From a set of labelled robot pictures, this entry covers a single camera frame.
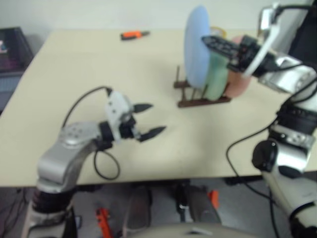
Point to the pink plate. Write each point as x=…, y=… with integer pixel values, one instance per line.
x=239, y=85

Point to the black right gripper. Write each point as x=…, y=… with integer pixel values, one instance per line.
x=247, y=55

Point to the orange black marker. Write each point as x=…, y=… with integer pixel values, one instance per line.
x=132, y=35

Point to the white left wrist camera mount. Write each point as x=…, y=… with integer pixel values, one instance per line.
x=115, y=106

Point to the yellow tape roll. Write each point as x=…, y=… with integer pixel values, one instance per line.
x=219, y=31

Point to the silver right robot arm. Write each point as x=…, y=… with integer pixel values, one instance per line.
x=289, y=153

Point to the green plate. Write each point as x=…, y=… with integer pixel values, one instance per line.
x=216, y=81

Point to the blue plate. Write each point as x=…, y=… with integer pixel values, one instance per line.
x=195, y=49

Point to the beige robot torso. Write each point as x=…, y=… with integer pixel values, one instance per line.
x=178, y=230

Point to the black chair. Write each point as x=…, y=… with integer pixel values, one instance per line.
x=304, y=32

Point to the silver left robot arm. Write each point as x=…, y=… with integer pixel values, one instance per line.
x=64, y=153

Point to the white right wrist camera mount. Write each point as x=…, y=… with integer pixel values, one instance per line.
x=262, y=49

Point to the brown wooden dish rack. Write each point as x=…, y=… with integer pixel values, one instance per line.
x=203, y=102

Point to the orange clamp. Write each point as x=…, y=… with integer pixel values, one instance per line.
x=103, y=221
x=214, y=199

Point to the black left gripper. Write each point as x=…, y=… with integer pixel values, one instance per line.
x=127, y=129

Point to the black table foot bar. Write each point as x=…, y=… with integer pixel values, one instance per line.
x=161, y=185
x=244, y=180
x=91, y=187

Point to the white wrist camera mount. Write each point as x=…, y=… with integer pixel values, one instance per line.
x=262, y=49
x=115, y=106

